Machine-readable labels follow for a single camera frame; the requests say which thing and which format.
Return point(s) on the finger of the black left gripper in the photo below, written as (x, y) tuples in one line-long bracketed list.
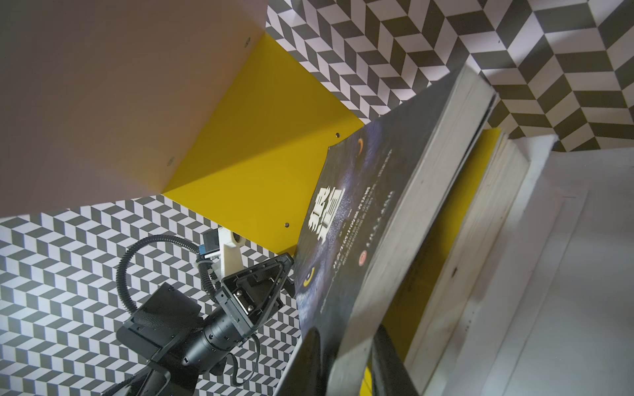
[(255, 291)]

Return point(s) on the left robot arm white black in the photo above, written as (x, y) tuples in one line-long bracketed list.
[(177, 341)]

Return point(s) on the yellow illustrated book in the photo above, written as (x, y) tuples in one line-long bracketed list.
[(433, 295)]

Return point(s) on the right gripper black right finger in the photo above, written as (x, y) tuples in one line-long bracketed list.
[(388, 374)]

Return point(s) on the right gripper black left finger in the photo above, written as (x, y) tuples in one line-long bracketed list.
[(306, 376)]

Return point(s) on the white book black bold text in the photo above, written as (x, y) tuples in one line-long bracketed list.
[(473, 348)]

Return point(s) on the black book white character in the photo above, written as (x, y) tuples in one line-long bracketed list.
[(377, 196)]

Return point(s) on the yellow pink blue bookshelf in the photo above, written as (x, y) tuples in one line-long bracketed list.
[(111, 100)]

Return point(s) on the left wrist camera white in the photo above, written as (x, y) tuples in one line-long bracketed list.
[(222, 247)]

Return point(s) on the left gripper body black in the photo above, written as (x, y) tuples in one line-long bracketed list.
[(220, 332)]

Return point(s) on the white thin book small text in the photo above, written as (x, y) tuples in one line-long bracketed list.
[(572, 333)]

